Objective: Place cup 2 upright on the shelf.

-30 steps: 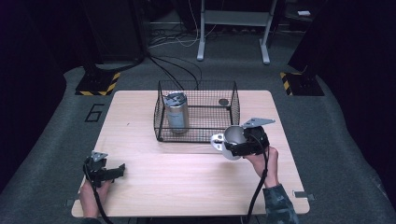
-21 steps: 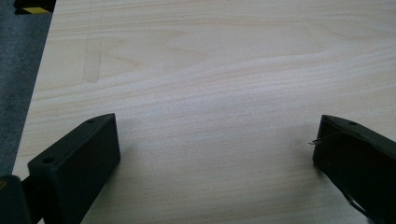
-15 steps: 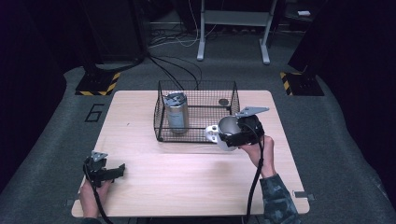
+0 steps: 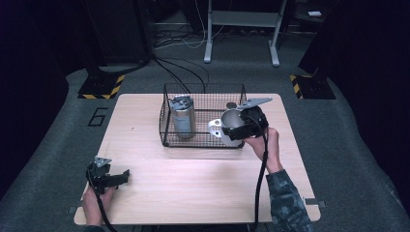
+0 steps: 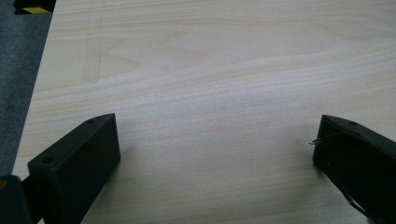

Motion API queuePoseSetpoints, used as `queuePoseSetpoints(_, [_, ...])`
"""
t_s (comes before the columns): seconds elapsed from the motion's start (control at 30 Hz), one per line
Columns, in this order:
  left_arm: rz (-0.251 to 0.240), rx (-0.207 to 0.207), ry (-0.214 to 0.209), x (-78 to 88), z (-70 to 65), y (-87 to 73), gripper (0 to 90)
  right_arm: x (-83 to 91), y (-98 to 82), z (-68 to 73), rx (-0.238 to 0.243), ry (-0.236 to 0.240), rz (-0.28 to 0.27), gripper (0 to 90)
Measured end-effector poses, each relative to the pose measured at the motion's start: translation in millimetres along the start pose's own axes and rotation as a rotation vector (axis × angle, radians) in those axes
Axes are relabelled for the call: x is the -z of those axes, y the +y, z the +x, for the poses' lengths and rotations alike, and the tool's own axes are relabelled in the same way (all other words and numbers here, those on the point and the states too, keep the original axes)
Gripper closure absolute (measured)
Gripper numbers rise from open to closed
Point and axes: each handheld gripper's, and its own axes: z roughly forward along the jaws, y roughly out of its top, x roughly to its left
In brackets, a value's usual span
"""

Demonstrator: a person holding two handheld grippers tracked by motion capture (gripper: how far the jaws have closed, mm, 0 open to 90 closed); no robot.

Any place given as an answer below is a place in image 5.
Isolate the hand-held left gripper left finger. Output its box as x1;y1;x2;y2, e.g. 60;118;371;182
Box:
21;113;121;224

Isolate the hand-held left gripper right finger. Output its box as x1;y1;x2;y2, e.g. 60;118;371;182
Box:
312;114;396;224

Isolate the black and yellow floor object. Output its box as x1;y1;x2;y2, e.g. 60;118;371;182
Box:
13;0;58;16

